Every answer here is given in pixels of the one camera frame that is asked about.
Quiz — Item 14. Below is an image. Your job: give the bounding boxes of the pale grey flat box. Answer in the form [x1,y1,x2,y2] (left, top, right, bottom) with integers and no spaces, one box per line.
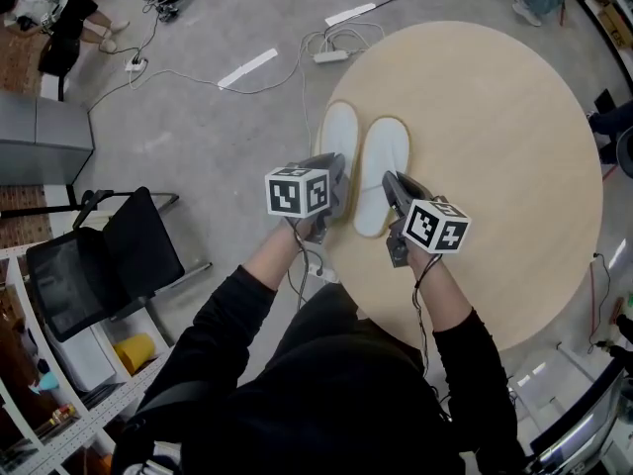
[46,320,120,394]

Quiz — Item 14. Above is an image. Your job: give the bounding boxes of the yellow container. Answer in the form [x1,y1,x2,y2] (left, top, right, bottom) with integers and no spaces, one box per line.
[112,332,158,377]

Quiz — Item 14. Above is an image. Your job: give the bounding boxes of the black gripper cord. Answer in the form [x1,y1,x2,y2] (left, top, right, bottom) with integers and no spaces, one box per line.
[291,223,327,312]
[409,253,444,380]

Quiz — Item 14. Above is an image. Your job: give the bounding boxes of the grey low cabinet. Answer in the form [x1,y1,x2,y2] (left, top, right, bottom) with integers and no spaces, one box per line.
[0,90,96,187]

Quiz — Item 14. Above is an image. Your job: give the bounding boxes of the person's right forearm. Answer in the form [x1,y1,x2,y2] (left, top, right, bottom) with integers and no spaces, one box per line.
[406,250,475,335]

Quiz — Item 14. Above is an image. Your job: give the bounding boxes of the person's left forearm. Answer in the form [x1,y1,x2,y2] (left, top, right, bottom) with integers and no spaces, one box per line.
[239,217,311,294]

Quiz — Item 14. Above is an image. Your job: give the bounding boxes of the black right gripper cord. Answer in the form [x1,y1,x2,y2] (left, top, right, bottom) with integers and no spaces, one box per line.
[409,253,444,380]

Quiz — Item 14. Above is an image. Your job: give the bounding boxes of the white perforated shelf unit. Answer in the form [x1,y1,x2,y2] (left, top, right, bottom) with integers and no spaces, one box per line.
[0,242,175,475]

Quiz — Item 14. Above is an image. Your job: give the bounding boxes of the person's black top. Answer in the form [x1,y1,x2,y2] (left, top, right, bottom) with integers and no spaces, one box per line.
[111,264,528,475]

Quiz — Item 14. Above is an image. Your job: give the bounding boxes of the black stool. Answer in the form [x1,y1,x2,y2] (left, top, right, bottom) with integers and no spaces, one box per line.
[38,36,83,103]

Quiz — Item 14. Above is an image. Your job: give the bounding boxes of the white slipper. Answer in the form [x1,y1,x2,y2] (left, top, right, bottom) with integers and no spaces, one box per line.
[319,100,361,220]
[352,116,412,239]

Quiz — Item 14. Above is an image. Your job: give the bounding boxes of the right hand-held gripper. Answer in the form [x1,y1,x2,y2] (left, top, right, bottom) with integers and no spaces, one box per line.
[382,170,472,269]

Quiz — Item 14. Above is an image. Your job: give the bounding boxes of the teal object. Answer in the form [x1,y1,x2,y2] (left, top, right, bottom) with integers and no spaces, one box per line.
[28,370,61,396]

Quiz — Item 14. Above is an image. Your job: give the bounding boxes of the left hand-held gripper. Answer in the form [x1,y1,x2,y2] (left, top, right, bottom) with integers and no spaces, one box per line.
[265,151,350,245]

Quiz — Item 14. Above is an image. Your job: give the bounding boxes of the cardboard box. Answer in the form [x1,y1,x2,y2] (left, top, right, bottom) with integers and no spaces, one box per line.
[595,3,633,49]

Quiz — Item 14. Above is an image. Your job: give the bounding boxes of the black monitor screen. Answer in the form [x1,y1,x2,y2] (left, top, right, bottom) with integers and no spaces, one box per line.
[527,367,625,475]

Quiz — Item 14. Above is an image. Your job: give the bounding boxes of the black left gripper cord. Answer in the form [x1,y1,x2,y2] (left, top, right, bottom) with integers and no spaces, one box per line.
[291,223,327,312]

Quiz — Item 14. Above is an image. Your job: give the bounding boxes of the black mesh visitor chair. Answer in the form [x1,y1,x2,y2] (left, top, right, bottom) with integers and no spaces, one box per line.
[25,185,214,344]

